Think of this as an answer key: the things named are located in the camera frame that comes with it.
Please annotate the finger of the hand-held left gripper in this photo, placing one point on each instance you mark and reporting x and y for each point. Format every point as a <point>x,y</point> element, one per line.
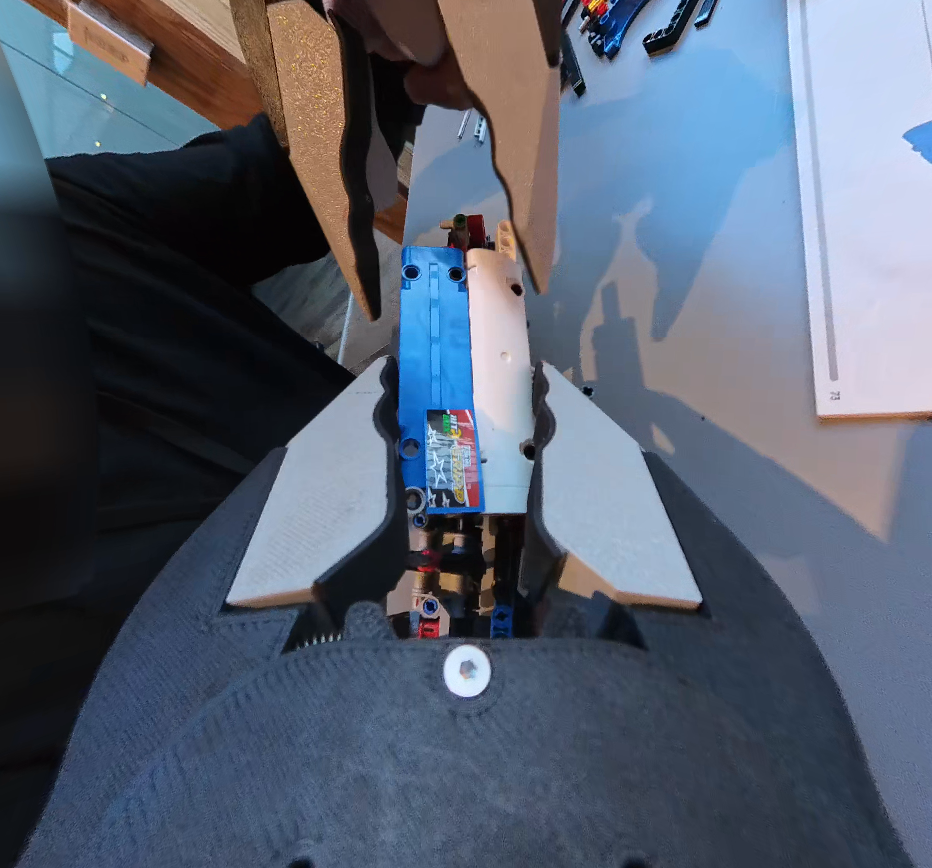
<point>510,45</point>
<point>306,118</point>

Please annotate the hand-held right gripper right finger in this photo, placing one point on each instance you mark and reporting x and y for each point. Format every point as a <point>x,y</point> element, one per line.
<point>611,511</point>

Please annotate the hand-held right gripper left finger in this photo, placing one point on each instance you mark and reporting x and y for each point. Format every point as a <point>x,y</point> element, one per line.
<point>320,511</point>

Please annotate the toy brick car chassis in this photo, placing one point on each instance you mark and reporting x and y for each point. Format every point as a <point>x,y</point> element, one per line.
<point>451,562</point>

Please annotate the person's left forearm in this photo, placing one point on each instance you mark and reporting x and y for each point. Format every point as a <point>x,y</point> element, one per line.
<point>182,206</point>

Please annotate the grey desk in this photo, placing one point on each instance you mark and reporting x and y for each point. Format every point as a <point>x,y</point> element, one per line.
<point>692,264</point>

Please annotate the person's left hand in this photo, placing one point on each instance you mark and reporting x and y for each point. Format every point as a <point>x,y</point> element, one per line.
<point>408,38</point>

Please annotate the small white brick connector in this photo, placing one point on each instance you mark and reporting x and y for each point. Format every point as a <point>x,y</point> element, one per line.
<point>480,128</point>

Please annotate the pile of loose brick pieces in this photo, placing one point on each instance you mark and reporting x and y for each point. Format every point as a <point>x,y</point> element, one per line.
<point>619,2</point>

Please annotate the person's black clothed torso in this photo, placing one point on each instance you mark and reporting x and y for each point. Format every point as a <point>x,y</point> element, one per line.
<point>182,409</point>

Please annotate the small wooden sign plate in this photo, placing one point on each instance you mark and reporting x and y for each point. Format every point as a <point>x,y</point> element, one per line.
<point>109,45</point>

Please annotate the open instruction booklet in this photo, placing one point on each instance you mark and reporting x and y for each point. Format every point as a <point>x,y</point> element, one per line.
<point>874,227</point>

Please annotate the wooden post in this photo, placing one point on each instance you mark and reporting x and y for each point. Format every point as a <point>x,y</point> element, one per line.
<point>182,31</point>

